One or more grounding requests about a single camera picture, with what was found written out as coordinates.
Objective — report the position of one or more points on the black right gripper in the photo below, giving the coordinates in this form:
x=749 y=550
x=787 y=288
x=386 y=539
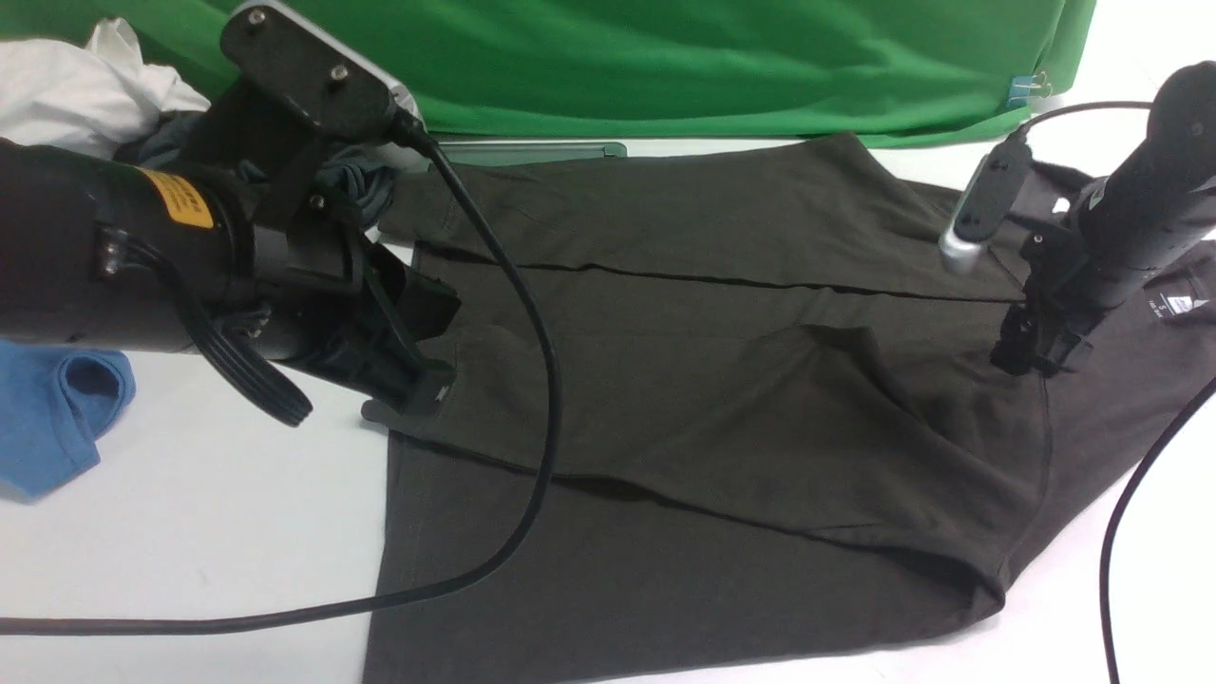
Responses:
x=1051 y=207

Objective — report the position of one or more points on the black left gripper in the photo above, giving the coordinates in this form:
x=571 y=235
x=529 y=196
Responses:
x=338 y=307

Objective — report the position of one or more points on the dark gray long-sleeve shirt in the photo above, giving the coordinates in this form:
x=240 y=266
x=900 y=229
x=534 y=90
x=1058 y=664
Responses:
x=782 y=432

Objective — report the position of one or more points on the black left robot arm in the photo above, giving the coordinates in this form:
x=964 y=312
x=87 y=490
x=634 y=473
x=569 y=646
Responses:
x=108 y=255

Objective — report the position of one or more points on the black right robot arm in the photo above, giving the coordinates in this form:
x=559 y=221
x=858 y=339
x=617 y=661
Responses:
x=1120 y=231

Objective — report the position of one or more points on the dark teal crumpled shirt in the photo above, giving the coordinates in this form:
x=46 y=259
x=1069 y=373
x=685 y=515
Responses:
x=365 y=180

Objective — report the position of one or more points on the blue crumpled shirt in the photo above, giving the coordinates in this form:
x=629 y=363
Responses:
x=55 y=403

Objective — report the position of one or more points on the white crumpled shirt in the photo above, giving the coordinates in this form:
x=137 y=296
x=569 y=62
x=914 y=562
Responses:
x=89 y=99

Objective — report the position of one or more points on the blue binder clip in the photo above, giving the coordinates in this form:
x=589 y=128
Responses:
x=1024 y=89

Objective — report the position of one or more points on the green backdrop cloth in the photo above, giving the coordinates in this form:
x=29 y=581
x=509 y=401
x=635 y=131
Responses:
x=896 y=73

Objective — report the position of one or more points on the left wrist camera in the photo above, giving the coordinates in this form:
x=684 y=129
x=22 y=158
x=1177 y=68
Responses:
x=312 y=76

